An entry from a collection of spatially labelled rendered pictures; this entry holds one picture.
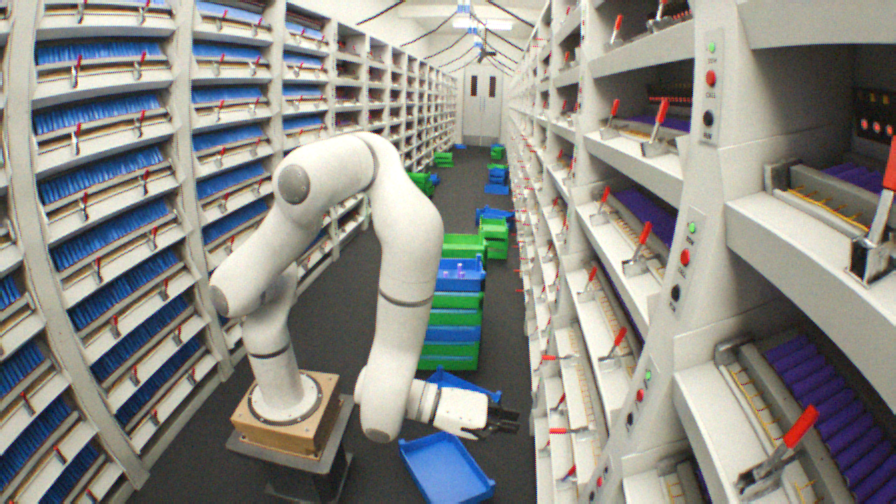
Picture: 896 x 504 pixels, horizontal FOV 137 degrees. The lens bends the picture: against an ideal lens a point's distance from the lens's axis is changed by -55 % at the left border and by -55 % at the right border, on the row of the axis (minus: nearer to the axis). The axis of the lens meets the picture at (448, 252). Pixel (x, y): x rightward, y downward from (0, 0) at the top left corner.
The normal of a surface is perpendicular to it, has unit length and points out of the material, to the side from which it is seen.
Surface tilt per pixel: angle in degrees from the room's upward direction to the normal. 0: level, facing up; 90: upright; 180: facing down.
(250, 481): 0
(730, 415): 20
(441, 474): 0
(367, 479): 0
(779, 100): 90
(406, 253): 91
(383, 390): 58
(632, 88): 90
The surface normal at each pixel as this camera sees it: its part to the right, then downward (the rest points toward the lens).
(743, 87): -0.13, 0.36
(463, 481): 0.04, -0.93
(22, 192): 0.99, 0.08
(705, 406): -0.31, -0.90
